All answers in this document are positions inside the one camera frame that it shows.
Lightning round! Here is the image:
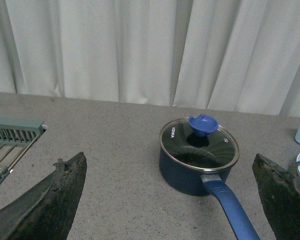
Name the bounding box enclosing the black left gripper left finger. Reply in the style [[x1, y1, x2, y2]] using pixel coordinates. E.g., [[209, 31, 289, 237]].
[[0, 152, 87, 240]]

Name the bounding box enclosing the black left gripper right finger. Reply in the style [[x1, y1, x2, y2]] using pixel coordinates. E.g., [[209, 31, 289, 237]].
[[252, 153, 300, 240]]

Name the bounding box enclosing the glass lid blue knob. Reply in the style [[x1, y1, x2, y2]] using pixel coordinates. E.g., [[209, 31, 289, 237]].
[[159, 113, 241, 174]]

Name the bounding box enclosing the green dish drying rack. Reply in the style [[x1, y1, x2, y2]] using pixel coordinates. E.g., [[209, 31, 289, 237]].
[[0, 116, 48, 185]]

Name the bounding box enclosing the dark blue saucepan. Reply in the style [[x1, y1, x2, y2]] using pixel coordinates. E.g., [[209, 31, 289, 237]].
[[158, 117, 261, 240]]

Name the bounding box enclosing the white curtain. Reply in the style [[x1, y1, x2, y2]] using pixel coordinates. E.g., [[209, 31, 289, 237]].
[[0, 0, 300, 117]]

